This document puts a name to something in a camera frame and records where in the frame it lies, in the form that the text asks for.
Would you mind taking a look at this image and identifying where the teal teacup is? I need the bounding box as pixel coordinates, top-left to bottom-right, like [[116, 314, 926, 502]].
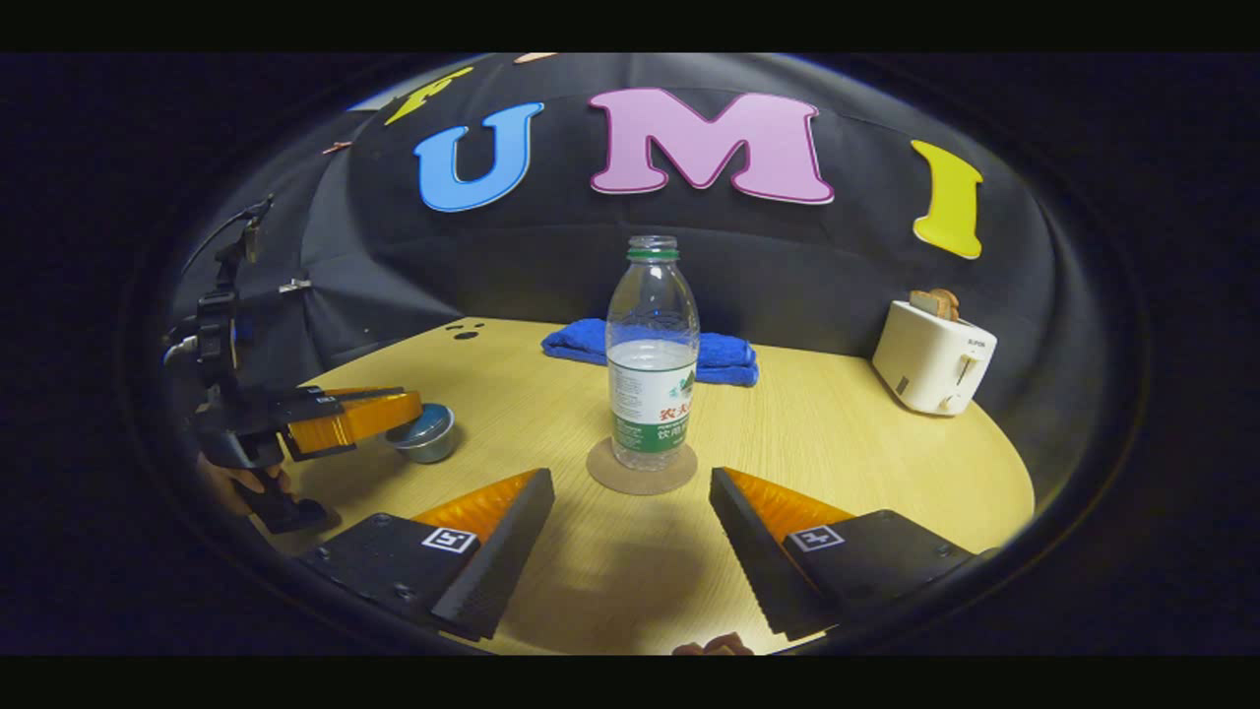
[[383, 409, 458, 465]]

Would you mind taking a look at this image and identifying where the clear plastic water bottle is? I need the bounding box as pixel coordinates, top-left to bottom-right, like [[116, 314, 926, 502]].
[[604, 234, 702, 473]]

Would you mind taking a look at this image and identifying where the folded blue towel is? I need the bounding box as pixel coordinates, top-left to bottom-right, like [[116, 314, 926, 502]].
[[540, 317, 760, 388]]

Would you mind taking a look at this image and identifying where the brown round coaster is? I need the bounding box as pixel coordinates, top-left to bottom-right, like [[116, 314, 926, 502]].
[[586, 435, 699, 496]]

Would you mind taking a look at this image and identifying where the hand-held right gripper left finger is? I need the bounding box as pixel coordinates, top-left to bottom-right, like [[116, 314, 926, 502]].
[[295, 469, 556, 643]]

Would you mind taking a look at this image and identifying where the white toaster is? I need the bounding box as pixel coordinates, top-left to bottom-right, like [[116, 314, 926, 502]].
[[871, 298, 999, 418]]

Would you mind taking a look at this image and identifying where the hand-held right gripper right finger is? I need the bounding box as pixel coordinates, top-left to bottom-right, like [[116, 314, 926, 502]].
[[709, 467, 995, 641]]

